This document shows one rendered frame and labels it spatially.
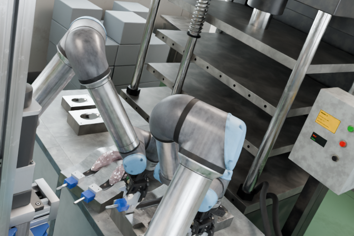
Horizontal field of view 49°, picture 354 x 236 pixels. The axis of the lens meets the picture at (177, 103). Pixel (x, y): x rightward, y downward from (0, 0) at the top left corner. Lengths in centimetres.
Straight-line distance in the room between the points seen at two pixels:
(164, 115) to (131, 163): 39
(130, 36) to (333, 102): 234
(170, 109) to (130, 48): 298
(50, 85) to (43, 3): 298
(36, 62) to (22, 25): 373
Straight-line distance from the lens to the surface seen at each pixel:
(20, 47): 73
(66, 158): 202
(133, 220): 162
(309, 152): 200
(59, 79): 128
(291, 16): 292
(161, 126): 91
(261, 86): 222
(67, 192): 205
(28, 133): 94
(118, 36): 376
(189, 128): 87
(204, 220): 142
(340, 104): 189
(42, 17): 428
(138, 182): 150
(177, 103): 89
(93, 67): 111
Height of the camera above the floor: 198
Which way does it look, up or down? 25 degrees down
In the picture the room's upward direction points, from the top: 17 degrees clockwise
